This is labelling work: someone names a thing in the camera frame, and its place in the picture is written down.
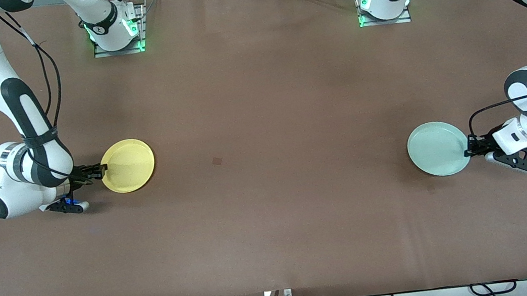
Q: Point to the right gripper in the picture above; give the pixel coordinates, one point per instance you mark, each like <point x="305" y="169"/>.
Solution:
<point x="79" y="174"/>

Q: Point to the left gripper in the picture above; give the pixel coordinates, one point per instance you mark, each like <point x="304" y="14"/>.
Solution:
<point x="482" y="143"/>

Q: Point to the yellow plastic plate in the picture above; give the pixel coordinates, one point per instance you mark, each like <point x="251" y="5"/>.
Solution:
<point x="128" y="166"/>

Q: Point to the pale green plastic plate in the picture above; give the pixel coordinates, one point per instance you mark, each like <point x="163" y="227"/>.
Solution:
<point x="436" y="148"/>

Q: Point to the brown tape square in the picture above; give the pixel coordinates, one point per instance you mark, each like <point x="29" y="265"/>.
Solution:
<point x="217" y="161"/>

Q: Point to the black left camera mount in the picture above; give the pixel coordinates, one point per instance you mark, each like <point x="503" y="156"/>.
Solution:
<point x="520" y="162"/>

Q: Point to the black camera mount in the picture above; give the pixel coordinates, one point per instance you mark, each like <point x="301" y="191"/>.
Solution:
<point x="520" y="162"/>
<point x="60" y="207"/>

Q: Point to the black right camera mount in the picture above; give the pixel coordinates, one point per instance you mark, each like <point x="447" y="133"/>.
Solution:
<point x="60" y="207"/>

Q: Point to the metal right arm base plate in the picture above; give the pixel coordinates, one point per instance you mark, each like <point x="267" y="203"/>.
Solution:
<point x="121" y="52"/>

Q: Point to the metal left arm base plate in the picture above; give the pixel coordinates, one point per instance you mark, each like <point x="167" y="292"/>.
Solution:
<point x="387" y="22"/>

